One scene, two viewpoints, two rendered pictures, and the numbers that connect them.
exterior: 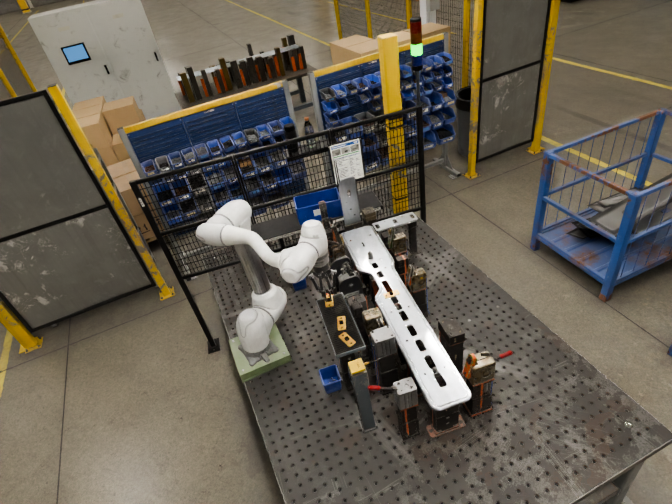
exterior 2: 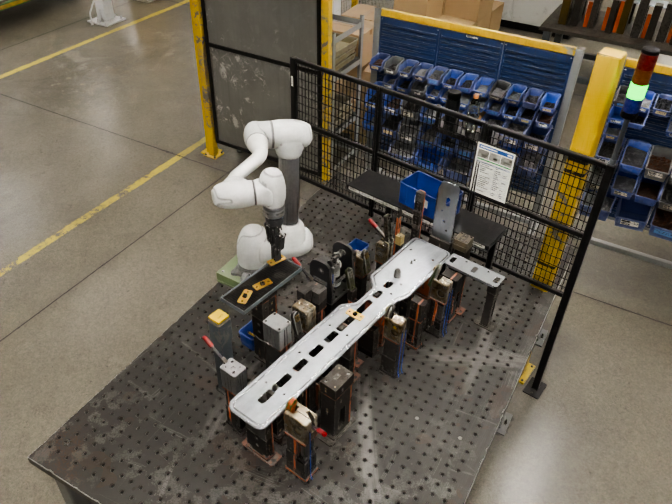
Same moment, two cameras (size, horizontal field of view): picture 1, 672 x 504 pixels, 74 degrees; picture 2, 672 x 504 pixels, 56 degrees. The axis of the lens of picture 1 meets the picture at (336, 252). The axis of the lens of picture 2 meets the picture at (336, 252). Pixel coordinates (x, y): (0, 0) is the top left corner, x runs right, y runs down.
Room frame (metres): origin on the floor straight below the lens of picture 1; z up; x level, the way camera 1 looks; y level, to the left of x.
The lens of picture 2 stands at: (0.23, -1.63, 2.98)
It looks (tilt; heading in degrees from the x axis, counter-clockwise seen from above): 39 degrees down; 46
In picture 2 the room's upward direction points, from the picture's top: 2 degrees clockwise
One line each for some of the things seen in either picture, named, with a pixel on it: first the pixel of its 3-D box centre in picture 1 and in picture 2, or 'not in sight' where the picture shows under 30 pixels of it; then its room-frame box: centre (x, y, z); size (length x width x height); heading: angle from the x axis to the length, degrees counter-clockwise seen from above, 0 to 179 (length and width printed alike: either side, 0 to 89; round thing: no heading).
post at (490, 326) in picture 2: (412, 235); (490, 303); (2.39, -0.53, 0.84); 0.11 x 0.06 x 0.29; 99
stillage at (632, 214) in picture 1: (634, 201); not in sight; (2.75, -2.39, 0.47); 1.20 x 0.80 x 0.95; 106
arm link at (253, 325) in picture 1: (252, 327); (254, 244); (1.75, 0.53, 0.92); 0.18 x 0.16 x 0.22; 150
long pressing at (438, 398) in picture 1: (394, 296); (353, 318); (1.70, -0.26, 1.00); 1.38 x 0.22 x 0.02; 9
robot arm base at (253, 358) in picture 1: (258, 347); (251, 266); (1.72, 0.53, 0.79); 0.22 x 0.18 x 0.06; 28
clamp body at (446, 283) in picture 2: (400, 257); (438, 306); (2.15, -0.39, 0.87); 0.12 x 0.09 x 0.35; 99
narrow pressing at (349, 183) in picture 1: (349, 201); (445, 211); (2.44, -0.15, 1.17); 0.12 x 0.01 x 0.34; 99
